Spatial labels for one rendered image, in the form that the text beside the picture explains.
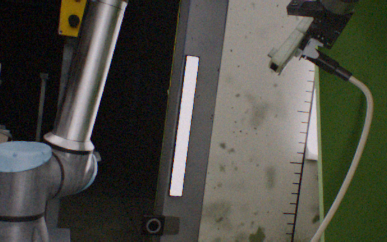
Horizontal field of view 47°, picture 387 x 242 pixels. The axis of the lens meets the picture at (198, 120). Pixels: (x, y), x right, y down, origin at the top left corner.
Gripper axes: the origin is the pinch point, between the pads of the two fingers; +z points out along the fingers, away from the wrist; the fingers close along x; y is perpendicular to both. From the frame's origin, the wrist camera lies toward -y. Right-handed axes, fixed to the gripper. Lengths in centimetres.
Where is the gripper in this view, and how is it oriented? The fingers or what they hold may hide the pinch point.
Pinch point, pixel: (300, 49)
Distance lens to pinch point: 137.4
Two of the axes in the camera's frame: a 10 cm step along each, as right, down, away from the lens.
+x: 5.4, -6.7, 5.1
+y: 8.2, 5.4, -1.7
